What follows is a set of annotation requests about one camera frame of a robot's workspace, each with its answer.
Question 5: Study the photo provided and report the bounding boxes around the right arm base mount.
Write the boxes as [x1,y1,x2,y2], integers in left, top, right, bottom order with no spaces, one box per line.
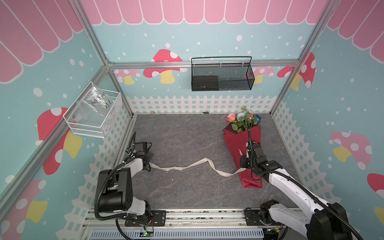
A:
[244,208,272,226]

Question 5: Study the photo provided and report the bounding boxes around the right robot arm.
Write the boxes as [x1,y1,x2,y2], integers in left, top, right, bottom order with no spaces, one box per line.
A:
[240,140,362,240]

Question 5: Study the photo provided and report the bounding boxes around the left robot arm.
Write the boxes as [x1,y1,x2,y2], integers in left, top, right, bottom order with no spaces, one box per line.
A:
[94,142,153,225]

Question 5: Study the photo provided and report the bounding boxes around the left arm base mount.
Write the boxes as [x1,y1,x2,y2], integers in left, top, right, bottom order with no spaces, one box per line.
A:
[125,210,167,227]

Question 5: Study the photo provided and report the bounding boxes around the black box in basket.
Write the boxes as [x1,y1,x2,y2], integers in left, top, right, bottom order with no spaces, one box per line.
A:
[191,76,219,92]

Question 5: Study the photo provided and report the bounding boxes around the light blue fake flower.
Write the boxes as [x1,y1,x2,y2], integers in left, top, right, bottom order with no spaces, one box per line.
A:
[230,106,255,133]

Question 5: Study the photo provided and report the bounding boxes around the white wire basket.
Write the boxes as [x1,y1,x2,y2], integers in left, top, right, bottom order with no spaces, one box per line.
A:
[63,82,122,139]

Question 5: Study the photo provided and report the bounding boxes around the dark red wrapping paper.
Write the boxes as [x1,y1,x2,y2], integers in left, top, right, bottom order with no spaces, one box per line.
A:
[223,124,263,188]

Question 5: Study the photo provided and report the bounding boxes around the dark blue fake rose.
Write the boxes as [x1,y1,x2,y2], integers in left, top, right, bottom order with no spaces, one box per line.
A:
[253,115,261,126]

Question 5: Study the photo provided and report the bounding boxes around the cream ribbon strip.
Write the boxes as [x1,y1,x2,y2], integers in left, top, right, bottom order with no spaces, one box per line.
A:
[150,158,247,178]

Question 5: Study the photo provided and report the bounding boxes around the clear plastic bag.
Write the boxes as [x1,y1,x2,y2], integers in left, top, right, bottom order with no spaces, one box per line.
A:
[77,86,115,119]

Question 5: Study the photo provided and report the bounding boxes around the pink orange fake rose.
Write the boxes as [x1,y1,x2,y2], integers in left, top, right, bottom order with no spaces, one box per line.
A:
[226,114,237,123]

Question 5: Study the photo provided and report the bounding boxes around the black wire mesh basket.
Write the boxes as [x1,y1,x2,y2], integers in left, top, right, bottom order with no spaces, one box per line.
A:
[191,56,256,91]

